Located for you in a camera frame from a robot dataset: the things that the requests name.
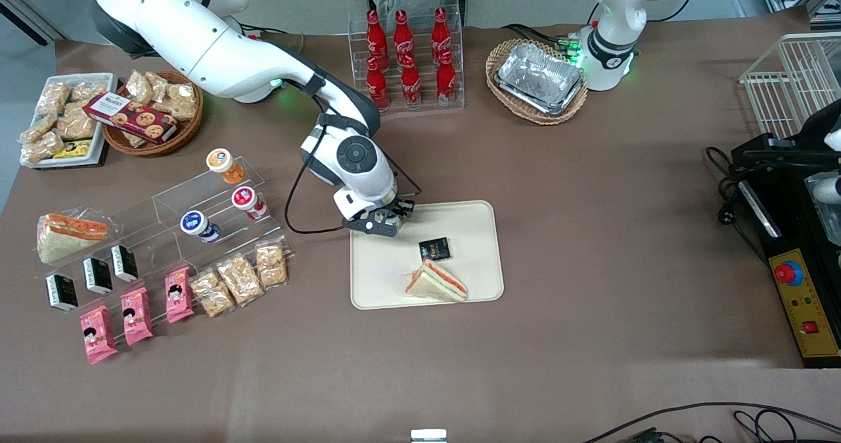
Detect black machine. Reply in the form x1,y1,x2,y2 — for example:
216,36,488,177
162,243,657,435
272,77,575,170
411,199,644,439
729,98,841,369

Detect clear acrylic stepped shelf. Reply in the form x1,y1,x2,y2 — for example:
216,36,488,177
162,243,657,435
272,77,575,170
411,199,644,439
38,156,294,338

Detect brown round wicker basket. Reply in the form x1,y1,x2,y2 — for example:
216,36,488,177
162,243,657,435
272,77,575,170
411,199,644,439
102,70,204,158

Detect yellow snack packet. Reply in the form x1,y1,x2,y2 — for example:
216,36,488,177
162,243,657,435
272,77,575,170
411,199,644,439
54,139,93,160

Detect white rectangular snack tray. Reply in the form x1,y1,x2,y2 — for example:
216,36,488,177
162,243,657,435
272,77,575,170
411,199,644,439
20,73,119,168

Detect triangle sandwich with orange filling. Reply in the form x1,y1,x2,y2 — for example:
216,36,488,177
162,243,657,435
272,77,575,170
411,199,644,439
404,260,469,304

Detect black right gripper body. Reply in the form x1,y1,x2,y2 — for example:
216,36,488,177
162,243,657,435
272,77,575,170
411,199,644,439
342,197,417,237

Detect white wire basket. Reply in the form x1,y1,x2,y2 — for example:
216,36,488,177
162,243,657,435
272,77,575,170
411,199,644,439
739,32,841,139

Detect red cap gum bottle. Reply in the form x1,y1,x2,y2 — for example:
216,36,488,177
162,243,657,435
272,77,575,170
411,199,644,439
231,186,269,222

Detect blue cap gum bottle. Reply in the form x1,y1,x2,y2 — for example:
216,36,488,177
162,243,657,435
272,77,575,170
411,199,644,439
180,210,221,243

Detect red cookie box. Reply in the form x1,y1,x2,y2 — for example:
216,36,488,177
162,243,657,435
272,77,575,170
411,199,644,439
83,93,179,145

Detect clear acrylic bottle rack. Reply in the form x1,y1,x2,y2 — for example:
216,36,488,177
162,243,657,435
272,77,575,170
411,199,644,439
348,4,466,118

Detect orange cap gum bottle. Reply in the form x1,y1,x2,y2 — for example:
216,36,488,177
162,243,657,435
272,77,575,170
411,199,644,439
206,148,246,185

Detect dark metal bar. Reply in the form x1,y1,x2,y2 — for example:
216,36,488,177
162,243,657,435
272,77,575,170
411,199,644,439
0,0,55,44

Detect yellow control panel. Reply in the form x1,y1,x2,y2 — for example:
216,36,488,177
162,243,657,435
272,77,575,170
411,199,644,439
769,248,841,359

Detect black machine cables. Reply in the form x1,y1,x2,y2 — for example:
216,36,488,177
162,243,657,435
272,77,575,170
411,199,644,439
706,146,771,268

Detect clear packed nut crisp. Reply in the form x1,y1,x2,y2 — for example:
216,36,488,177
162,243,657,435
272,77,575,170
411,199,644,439
254,241,289,290
217,253,265,307
191,269,235,318

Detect cream plastic tray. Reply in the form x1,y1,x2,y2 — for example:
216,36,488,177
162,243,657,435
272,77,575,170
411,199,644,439
350,200,505,311

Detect black left arm base cable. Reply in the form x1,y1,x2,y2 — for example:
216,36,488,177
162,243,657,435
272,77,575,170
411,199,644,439
502,24,583,53

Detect silver foil tray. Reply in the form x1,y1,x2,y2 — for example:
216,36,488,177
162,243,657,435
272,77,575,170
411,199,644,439
493,42,585,116

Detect wrapped triangle sandwich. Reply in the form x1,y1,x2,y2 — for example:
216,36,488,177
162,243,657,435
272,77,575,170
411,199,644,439
36,208,112,264

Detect black right arm wrist cable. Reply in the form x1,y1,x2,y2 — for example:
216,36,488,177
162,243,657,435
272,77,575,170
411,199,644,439
284,124,422,235

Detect black snack packet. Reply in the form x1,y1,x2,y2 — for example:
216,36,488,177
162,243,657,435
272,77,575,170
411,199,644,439
419,237,452,262

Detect small black box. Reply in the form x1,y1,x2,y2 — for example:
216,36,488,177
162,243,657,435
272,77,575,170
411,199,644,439
110,244,139,283
83,258,114,295
45,273,78,312

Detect light oval wicker basket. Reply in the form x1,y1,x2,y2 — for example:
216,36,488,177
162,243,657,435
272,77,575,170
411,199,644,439
485,38,589,126

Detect pink snack packet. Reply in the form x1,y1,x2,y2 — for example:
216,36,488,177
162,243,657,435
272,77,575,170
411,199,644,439
120,287,154,346
164,266,195,324
80,305,118,365

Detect black right arm base cable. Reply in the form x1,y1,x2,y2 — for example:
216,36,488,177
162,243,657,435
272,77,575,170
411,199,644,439
237,22,307,37

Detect black arm base cable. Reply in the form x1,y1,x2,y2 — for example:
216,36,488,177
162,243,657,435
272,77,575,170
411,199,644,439
502,24,583,53
237,22,307,37

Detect red cola bottle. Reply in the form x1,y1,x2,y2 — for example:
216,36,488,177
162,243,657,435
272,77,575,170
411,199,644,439
431,7,452,53
366,57,390,112
394,9,415,57
367,9,387,60
436,50,457,107
401,54,422,109

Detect black floor cables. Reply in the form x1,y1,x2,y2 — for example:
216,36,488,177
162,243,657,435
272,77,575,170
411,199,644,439
581,402,841,443

